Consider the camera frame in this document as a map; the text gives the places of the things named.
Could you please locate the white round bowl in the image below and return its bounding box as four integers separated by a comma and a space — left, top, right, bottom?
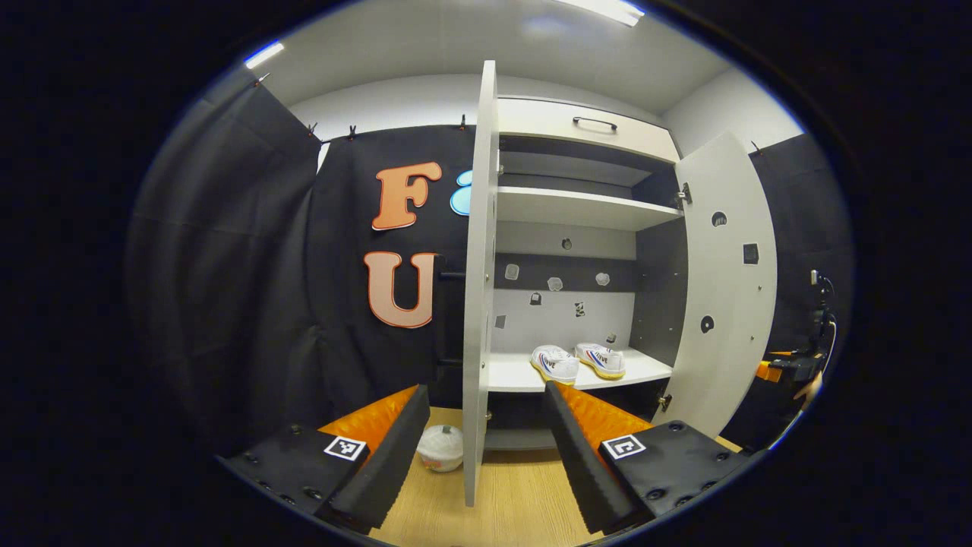
416, 424, 464, 473

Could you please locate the black backdrop cloth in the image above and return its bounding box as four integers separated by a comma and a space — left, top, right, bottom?
129, 68, 855, 457

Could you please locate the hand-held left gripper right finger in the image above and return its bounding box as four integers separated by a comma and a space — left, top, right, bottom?
541, 380, 753, 536

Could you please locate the white cabinet drawer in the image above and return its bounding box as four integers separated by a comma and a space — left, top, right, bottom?
497, 96, 680, 164

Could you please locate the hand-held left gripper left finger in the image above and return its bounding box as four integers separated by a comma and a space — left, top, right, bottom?
216, 384, 432, 536

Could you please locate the long ceiling light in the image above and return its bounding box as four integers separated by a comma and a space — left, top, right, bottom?
551, 0, 646, 27

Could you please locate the white striped shoe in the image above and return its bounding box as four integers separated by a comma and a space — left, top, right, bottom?
573, 342, 627, 381
529, 344, 582, 386

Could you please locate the white shoe cabinet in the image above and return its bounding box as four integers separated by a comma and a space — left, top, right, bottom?
486, 95, 688, 453

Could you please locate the white cabinet door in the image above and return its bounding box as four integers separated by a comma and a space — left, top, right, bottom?
462, 61, 500, 508
657, 131, 779, 440

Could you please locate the small ceiling light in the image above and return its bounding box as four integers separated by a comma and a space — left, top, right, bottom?
243, 41, 286, 71

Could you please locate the black door handle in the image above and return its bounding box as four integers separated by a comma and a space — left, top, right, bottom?
434, 266, 468, 369

